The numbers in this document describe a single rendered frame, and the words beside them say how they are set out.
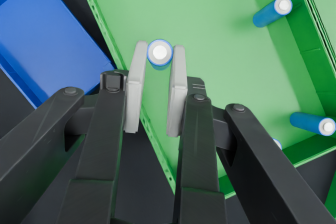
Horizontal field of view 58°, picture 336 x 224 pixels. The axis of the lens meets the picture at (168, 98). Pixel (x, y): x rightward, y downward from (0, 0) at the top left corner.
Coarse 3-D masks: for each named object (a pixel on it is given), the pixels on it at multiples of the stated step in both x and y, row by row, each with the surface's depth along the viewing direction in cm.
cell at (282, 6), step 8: (280, 0) 29; (288, 0) 29; (264, 8) 31; (272, 8) 29; (280, 8) 29; (288, 8) 29; (256, 16) 33; (264, 16) 31; (272, 16) 30; (280, 16) 29; (256, 24) 34; (264, 24) 33
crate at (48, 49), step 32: (0, 0) 71; (32, 0) 73; (0, 32) 73; (32, 32) 73; (64, 32) 73; (0, 64) 68; (32, 64) 73; (64, 64) 74; (96, 64) 74; (32, 96) 71
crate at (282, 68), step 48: (96, 0) 34; (144, 0) 34; (192, 0) 35; (240, 0) 35; (192, 48) 35; (240, 48) 35; (288, 48) 35; (144, 96) 35; (240, 96) 35; (288, 96) 36; (288, 144) 36
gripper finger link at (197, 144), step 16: (192, 96) 14; (192, 112) 13; (208, 112) 13; (192, 128) 12; (208, 128) 12; (192, 144) 11; (208, 144) 11; (192, 160) 10; (208, 160) 10; (176, 176) 13; (192, 176) 10; (208, 176) 10; (176, 192) 11; (192, 192) 8; (208, 192) 8; (176, 208) 9; (192, 208) 8; (208, 208) 8; (224, 208) 8
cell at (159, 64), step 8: (160, 40) 20; (152, 48) 20; (160, 48) 20; (168, 48) 20; (152, 56) 20; (160, 56) 20; (168, 56) 20; (152, 64) 21; (160, 64) 20; (168, 64) 23
